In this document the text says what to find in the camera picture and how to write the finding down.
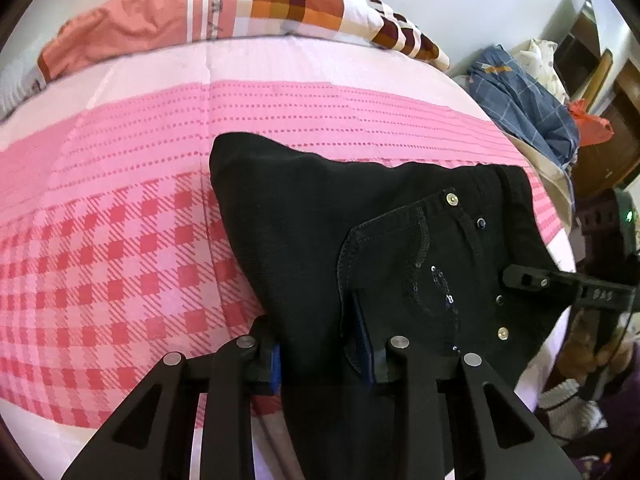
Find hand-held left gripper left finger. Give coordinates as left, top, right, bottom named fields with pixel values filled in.
left=60, top=316, right=281, bottom=480

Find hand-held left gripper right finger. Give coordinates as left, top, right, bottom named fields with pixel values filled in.
left=350, top=292, right=583, bottom=480

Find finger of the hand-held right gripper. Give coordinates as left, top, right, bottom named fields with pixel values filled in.
left=502, top=265, right=581, bottom=307

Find black pants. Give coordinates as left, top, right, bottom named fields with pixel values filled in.
left=209, top=132, right=576, bottom=480

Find person's right hand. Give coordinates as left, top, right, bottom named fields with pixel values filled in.
left=557, top=317, right=633, bottom=383

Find beige mattress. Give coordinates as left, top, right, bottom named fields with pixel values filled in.
left=515, top=135, right=576, bottom=223

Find red plastic bag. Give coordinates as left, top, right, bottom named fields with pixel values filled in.
left=567, top=99, right=613, bottom=146

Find brown wooden cabinet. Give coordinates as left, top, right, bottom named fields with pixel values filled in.
left=575, top=60, right=640, bottom=196

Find blue plaid cloth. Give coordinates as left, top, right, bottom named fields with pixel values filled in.
left=467, top=45, right=581, bottom=166

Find pink checked bed sheet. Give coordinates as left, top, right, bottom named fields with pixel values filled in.
left=0, top=35, right=576, bottom=480

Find white patterned cloth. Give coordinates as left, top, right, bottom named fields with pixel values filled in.
left=515, top=37, right=568, bottom=101

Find wooden framed mirror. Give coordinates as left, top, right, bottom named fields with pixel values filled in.
left=552, top=0, right=613, bottom=111

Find orange plaid quilt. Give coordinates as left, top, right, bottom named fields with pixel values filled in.
left=37, top=0, right=451, bottom=83

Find light blue striped cloth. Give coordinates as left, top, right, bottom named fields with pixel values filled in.
left=0, top=55, right=46, bottom=121

